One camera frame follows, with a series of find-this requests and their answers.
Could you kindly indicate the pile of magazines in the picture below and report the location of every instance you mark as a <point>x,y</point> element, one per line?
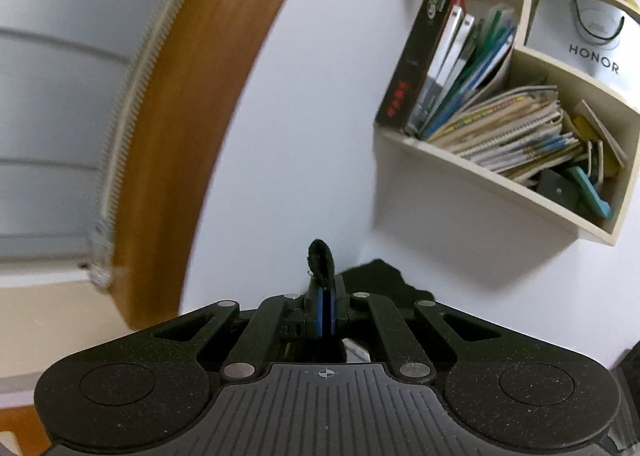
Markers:
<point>510,126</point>

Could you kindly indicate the grey roller shutter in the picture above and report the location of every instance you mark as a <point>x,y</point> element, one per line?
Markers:
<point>50,86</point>

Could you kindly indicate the white window rail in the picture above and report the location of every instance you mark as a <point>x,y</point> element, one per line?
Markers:
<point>40,273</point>

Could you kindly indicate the black garment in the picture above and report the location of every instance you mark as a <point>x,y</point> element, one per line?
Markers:
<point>320,256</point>

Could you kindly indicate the wooden window frame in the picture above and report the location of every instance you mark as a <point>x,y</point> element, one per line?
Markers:
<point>200,111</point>

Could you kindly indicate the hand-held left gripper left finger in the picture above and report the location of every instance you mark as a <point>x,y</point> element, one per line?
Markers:
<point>315,316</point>

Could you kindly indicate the teal tool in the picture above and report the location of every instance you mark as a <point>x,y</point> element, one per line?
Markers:
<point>592,193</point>

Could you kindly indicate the row of upright books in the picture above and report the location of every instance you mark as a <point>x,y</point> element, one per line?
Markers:
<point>465,61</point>

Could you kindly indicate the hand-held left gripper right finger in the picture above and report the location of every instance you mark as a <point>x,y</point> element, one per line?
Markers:
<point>336,316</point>

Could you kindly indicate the yellow flat box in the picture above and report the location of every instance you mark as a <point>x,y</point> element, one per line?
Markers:
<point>587,127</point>

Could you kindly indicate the dark grey box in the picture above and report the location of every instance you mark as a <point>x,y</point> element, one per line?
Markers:
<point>555,186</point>

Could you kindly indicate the white paper bag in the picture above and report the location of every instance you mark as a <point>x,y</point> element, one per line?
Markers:
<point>575,36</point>

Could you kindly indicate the cream wall shelf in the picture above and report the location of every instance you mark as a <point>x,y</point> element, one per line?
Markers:
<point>450,174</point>

